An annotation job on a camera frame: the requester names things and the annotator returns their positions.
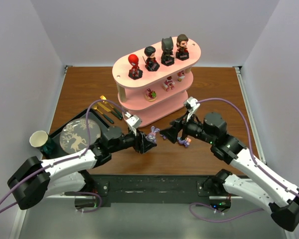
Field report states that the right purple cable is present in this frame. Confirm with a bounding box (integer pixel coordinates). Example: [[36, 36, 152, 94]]
[[189, 97, 299, 222]]

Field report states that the purple bunny pink donut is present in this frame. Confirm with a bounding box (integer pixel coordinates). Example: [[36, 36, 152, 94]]
[[146, 126, 160, 143]]

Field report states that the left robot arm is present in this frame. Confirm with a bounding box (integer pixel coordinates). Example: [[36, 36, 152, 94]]
[[7, 126, 157, 210]]

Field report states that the pink three-tier shelf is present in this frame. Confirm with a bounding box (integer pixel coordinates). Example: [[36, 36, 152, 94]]
[[112, 39, 201, 127]]

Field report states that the ice cream cone bear toy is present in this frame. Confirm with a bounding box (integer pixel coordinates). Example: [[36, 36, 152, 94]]
[[177, 70, 185, 82]]

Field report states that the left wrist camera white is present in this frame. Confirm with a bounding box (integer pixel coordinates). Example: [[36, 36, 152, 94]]
[[124, 112, 143, 135]]

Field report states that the dark bat hero figure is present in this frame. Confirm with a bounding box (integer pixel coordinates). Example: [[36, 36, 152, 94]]
[[161, 36, 174, 66]]

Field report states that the gold spoon green handle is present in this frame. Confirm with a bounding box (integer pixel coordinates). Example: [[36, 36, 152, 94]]
[[92, 104, 114, 124]]

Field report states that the white paper cup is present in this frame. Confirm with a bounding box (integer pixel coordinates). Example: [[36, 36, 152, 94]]
[[29, 130, 48, 148]]

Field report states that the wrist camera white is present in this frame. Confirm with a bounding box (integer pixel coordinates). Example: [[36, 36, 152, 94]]
[[183, 97, 200, 122], [124, 112, 143, 135]]

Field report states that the pink bear strawberry tart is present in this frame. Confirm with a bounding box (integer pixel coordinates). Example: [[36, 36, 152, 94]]
[[145, 88, 157, 102]]

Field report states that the red spider hero figure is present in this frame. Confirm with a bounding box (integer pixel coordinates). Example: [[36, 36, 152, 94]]
[[128, 54, 143, 80]]

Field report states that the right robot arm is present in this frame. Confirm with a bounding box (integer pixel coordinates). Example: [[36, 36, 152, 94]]
[[160, 112, 299, 232]]

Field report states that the aluminium frame rail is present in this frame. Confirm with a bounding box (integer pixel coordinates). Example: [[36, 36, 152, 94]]
[[233, 65, 297, 239]]

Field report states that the brown haired hero figure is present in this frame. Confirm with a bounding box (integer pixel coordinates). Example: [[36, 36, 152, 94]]
[[176, 34, 189, 61]]

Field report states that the pink bear cake square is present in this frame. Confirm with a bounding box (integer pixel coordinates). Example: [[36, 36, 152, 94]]
[[162, 76, 175, 91]]

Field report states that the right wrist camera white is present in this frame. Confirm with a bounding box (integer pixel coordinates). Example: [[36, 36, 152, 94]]
[[183, 97, 200, 122]]

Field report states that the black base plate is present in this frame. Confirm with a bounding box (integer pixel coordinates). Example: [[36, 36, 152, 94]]
[[92, 174, 229, 207]]

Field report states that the gold fork green handle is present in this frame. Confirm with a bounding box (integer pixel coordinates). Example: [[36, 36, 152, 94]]
[[100, 95, 123, 120]]

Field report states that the black haired red figure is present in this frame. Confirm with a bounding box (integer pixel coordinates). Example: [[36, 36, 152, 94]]
[[143, 46, 160, 72]]

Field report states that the dark green glass cup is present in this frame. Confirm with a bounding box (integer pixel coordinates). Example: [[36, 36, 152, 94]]
[[39, 136, 56, 157]]

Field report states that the round deer pattern plate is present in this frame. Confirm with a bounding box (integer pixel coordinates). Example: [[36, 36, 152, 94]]
[[59, 118, 101, 154]]

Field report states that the gold knife green handle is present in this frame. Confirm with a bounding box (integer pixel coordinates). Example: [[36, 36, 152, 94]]
[[97, 102, 121, 119]]

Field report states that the purple bunny with cake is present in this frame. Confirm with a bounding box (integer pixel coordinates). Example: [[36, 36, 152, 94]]
[[177, 137, 191, 148]]

